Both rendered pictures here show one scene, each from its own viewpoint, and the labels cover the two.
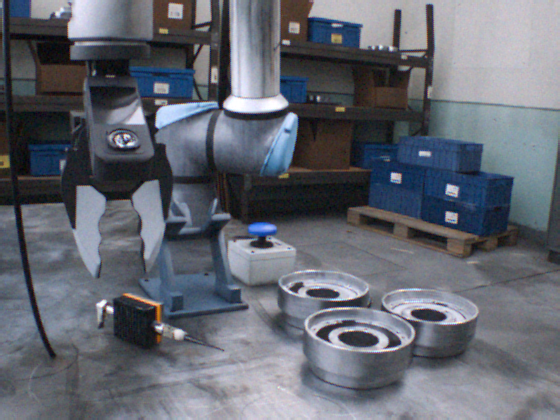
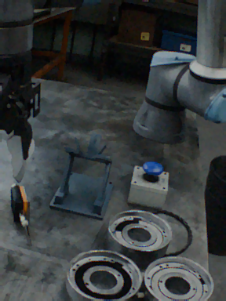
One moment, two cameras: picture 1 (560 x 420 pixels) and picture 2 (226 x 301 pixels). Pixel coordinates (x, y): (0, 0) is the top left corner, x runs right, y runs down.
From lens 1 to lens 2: 0.37 m
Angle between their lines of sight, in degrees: 36
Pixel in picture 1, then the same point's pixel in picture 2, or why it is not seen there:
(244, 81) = (201, 52)
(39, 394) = not seen: outside the picture
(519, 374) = not seen: outside the picture
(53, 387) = not seen: outside the picture
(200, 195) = (166, 118)
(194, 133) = (168, 77)
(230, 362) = (41, 252)
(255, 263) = (133, 190)
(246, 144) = (196, 96)
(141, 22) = (10, 45)
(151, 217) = (16, 156)
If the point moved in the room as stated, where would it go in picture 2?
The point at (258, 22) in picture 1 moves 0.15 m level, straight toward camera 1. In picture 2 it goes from (212, 14) to (184, 12)
